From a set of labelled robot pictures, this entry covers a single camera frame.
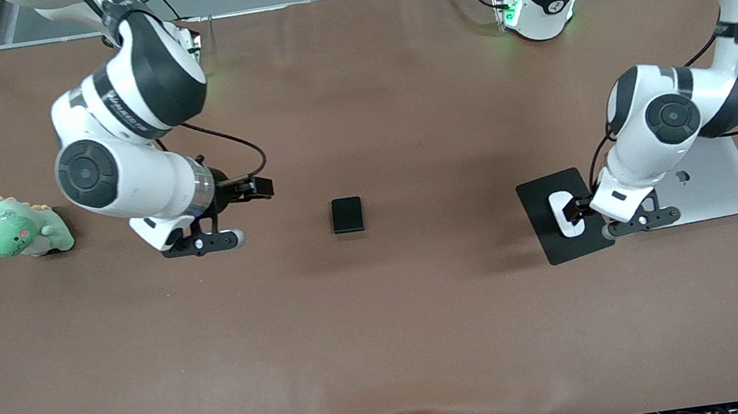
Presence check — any white computer mouse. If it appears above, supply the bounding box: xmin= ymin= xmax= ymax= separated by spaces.
xmin=547 ymin=188 xmax=587 ymax=241

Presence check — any black phone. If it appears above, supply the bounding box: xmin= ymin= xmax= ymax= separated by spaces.
xmin=329 ymin=195 xmax=367 ymax=235

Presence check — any black mouse pad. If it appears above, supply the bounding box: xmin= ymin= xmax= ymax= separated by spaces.
xmin=513 ymin=163 xmax=618 ymax=271

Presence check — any silver laptop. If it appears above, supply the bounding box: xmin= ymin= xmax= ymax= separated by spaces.
xmin=639 ymin=134 xmax=738 ymax=232

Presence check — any brown table cover mat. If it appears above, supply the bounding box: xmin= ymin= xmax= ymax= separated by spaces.
xmin=0 ymin=0 xmax=738 ymax=414

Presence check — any green dinosaur plush toy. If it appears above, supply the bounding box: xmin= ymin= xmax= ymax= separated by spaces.
xmin=0 ymin=187 xmax=77 ymax=262

